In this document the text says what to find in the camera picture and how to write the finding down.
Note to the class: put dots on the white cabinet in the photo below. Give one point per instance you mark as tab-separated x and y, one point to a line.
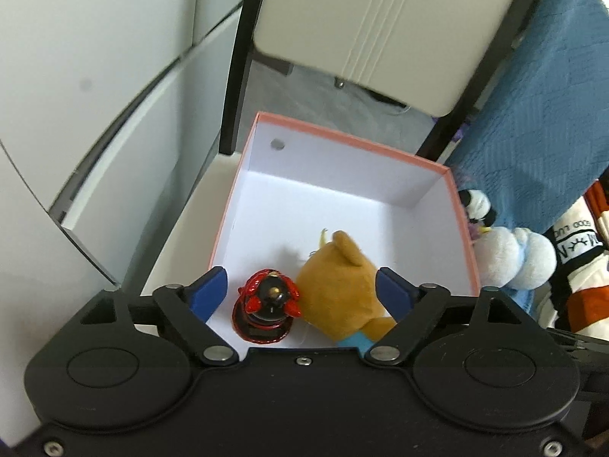
95	81

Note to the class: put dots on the small purple object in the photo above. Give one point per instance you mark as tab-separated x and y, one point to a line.
459	134

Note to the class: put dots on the cream chair with black frame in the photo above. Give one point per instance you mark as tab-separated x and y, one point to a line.
380	33

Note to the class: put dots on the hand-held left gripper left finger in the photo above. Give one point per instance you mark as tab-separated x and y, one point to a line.
209	291

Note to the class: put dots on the red and black figurine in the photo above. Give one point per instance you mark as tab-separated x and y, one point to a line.
266	309

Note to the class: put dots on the white plush toy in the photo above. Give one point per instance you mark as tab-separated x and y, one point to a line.
509	257

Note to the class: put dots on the panda plush toy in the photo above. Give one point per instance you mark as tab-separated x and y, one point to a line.
478	204

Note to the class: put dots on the white black orange printed cloth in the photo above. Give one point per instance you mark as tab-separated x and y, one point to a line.
580	257

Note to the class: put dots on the blue knitted blanket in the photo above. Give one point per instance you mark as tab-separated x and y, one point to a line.
537	104

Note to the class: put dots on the white box with pink rim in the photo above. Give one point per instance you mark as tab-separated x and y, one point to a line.
333	200

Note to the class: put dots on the tan plush toy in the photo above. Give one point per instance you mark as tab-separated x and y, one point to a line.
338	285

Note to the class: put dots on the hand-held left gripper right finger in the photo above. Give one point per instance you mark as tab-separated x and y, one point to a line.
391	291

